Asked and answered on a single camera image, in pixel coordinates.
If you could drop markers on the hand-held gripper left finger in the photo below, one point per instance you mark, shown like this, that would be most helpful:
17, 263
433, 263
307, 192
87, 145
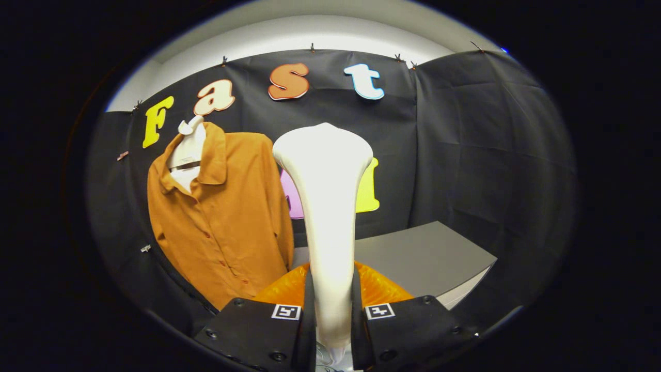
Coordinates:
309, 336

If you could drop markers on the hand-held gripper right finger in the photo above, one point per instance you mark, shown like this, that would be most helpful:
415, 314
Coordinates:
357, 336

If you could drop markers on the orange-brown button shirt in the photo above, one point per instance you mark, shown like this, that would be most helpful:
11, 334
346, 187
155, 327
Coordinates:
227, 222

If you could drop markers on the grey box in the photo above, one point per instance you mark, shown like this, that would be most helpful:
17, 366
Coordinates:
423, 258

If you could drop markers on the white mannequin torso stand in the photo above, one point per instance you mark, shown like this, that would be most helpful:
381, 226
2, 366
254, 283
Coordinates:
188, 150

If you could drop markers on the black backdrop cloth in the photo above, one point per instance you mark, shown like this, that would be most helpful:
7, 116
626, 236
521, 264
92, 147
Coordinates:
490, 155

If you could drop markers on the reddish metal clip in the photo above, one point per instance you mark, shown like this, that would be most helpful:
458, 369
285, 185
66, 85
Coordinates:
122, 155

